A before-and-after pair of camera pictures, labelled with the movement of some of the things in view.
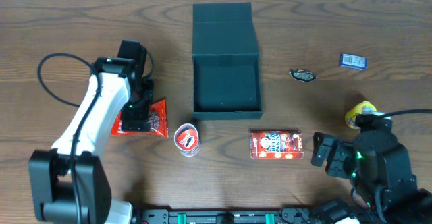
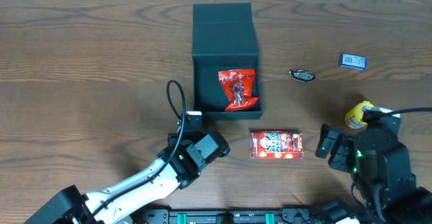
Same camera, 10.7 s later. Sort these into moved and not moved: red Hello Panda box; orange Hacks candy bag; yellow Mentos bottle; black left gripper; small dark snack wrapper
Moved: orange Hacks candy bag; black left gripper
Not moved: yellow Mentos bottle; red Hello Panda box; small dark snack wrapper
